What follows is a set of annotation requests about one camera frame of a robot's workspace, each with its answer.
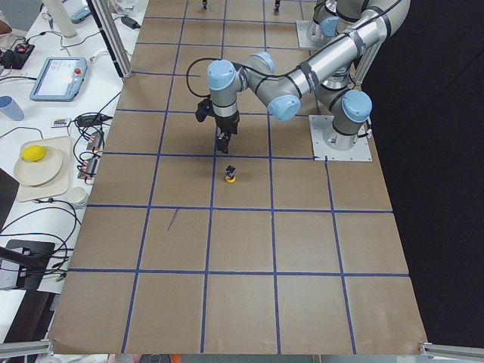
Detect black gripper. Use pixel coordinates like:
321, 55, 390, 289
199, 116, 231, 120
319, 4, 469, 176
215, 113, 240, 154

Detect yellow push button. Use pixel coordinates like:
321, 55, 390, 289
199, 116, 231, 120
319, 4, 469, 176
224, 165, 237, 183

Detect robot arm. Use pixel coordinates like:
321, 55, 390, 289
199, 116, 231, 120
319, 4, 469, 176
308, 0, 339, 45
196, 1, 411, 154

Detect black power adapter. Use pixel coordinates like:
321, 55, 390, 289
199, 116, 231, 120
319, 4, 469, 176
120, 15, 141, 29

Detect white paper cup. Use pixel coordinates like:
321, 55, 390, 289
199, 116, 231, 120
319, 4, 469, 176
67, 187, 89, 209

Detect beige tray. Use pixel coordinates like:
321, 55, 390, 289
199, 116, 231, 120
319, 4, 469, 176
13, 136, 73, 202

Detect teach pendant tablet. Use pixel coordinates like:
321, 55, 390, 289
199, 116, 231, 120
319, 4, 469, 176
29, 57, 88, 102

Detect beige plates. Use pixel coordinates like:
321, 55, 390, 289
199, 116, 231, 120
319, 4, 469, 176
13, 147, 63, 186

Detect yellow lemon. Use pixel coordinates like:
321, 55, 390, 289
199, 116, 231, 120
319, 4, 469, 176
21, 145, 47, 163

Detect blue plastic cup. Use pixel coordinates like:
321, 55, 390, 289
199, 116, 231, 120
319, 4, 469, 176
0, 95, 24, 121

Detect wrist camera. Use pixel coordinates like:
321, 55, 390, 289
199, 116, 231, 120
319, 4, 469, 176
195, 96, 213, 123

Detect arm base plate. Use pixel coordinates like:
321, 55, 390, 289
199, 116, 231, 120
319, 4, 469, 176
296, 20, 324, 50
309, 115, 373, 163

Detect aluminium frame post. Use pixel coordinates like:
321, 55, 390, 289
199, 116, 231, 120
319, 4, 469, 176
87, 0, 132, 79

